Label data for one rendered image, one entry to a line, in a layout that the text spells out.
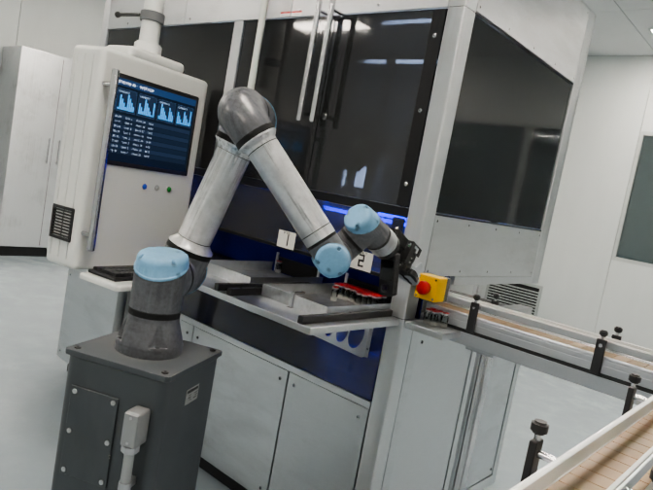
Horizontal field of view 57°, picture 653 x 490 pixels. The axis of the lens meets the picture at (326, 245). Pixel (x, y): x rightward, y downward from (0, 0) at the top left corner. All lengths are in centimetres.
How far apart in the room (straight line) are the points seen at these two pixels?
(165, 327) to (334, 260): 41
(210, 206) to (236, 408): 107
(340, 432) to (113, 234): 104
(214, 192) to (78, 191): 79
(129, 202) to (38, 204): 438
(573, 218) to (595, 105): 112
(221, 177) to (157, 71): 91
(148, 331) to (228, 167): 42
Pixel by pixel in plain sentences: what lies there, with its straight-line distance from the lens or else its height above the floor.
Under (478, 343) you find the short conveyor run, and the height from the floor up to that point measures 86.
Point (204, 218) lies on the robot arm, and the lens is 147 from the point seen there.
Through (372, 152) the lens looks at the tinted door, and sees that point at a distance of 191.
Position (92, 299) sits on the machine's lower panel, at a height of 47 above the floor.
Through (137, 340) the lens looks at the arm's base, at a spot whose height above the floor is 83.
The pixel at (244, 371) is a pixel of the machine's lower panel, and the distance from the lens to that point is 229.
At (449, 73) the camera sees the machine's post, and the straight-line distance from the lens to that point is 181.
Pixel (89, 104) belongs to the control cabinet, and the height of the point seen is 136.
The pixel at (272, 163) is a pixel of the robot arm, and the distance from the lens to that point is 131.
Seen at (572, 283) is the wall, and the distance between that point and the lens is 642.
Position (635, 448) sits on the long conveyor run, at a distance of 105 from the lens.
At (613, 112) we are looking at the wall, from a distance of 650.
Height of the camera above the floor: 123
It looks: 6 degrees down
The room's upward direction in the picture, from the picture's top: 10 degrees clockwise
